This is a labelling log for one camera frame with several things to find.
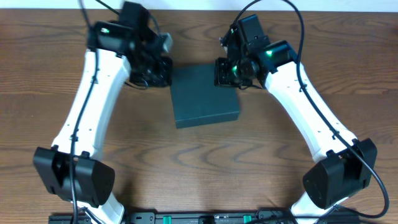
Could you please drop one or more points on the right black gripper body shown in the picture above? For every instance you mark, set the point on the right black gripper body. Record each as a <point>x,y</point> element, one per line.
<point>236,74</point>

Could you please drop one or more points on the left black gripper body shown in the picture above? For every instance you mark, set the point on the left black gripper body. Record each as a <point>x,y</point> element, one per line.
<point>154,73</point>

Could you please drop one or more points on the dark green flip-lid box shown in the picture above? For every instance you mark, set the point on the dark green flip-lid box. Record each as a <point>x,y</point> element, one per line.
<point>196,101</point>

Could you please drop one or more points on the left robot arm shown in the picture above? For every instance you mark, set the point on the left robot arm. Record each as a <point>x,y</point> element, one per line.
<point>121,52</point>

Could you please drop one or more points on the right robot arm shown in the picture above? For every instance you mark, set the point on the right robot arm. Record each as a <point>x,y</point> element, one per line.
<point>342,162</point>

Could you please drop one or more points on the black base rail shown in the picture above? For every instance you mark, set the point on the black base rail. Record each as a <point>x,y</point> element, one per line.
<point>260,216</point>

